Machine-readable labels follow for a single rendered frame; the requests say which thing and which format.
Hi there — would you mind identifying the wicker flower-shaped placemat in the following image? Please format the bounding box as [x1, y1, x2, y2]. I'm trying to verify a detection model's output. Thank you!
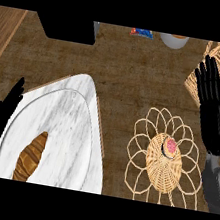
[118, 102, 214, 212]

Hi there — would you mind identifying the black appliance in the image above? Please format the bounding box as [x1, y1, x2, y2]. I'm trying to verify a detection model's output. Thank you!
[32, 11, 101, 47]

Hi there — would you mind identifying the brown wooden croissant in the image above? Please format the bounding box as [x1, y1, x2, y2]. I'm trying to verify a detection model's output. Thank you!
[11, 127, 49, 185]

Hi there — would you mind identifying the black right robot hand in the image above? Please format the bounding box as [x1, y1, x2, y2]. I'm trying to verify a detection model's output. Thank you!
[180, 53, 220, 157]

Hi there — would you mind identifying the white marble tray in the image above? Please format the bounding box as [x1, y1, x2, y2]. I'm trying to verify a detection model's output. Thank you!
[0, 60, 121, 196]

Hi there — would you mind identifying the white cup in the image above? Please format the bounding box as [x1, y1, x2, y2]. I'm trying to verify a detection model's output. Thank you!
[157, 31, 190, 52]

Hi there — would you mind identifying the blue and orange packet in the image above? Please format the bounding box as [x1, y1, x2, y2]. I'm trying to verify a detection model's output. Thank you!
[129, 26, 156, 40]

